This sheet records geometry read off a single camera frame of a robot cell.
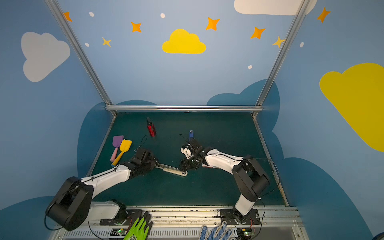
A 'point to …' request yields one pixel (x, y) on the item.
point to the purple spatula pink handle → (116, 142)
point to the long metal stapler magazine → (172, 169)
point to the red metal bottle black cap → (151, 128)
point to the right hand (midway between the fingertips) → (183, 166)
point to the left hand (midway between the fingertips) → (158, 163)
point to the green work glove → (141, 229)
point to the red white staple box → (206, 166)
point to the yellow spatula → (124, 147)
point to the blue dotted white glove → (222, 232)
